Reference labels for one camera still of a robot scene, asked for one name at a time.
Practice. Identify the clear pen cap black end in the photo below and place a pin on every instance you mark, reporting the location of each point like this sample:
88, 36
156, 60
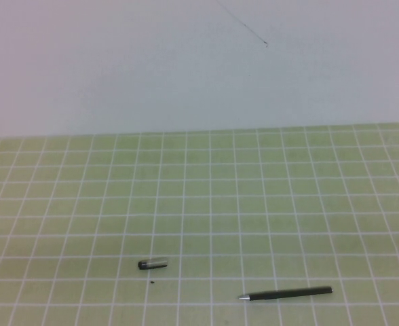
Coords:
152, 263

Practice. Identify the black pen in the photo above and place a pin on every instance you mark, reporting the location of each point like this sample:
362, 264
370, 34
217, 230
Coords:
287, 293

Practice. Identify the green grid cutting mat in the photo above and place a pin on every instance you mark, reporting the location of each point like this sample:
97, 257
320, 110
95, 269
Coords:
199, 210

